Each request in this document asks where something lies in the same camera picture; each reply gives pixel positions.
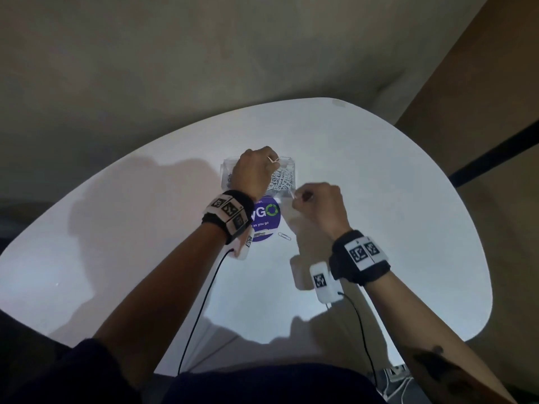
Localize black right wristband with markers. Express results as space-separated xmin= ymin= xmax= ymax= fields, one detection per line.
xmin=328 ymin=229 xmax=391 ymax=287

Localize black left wristband with markers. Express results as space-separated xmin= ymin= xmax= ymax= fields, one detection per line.
xmin=201 ymin=190 xmax=255 ymax=245

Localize white cables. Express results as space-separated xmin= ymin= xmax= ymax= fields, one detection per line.
xmin=377 ymin=374 xmax=420 ymax=404

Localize person's dark blue clothing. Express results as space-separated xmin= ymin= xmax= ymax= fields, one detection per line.
xmin=0 ymin=338 xmax=386 ymax=404

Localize person's right forearm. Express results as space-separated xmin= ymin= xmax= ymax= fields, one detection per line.
xmin=364 ymin=271 xmax=517 ymax=404

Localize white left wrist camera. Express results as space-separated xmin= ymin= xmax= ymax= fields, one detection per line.
xmin=234 ymin=227 xmax=256 ymax=261

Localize person's left hand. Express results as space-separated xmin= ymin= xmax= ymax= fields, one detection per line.
xmin=229 ymin=146 xmax=282 ymax=203

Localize black left camera cable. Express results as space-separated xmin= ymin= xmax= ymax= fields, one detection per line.
xmin=177 ymin=247 xmax=235 ymax=376

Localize person's left forearm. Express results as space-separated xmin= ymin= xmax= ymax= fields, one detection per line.
xmin=92 ymin=224 xmax=228 ymax=388

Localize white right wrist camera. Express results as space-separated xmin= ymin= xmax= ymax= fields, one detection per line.
xmin=309 ymin=261 xmax=344 ymax=305

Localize black camera cable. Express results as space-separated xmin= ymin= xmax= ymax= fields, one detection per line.
xmin=177 ymin=247 xmax=235 ymax=376
xmin=336 ymin=292 xmax=378 ymax=385

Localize round purple sticker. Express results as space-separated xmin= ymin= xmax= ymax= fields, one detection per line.
xmin=248 ymin=195 xmax=282 ymax=242

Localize black bar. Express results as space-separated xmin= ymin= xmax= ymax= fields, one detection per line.
xmin=448 ymin=120 xmax=539 ymax=188

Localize clear plastic two-compartment box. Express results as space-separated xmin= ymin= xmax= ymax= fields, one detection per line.
xmin=220 ymin=155 xmax=298 ymax=198

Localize person's right hand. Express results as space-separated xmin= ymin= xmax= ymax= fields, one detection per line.
xmin=291 ymin=182 xmax=353 ymax=241

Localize black right camera cable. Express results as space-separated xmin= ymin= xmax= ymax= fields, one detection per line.
xmin=336 ymin=292 xmax=378 ymax=385

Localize black wristband with markers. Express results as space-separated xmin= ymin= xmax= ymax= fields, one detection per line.
xmin=328 ymin=229 xmax=391 ymax=287
xmin=201 ymin=190 xmax=255 ymax=245

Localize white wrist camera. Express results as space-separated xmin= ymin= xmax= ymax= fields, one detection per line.
xmin=234 ymin=227 xmax=256 ymax=261
xmin=309 ymin=261 xmax=344 ymax=305

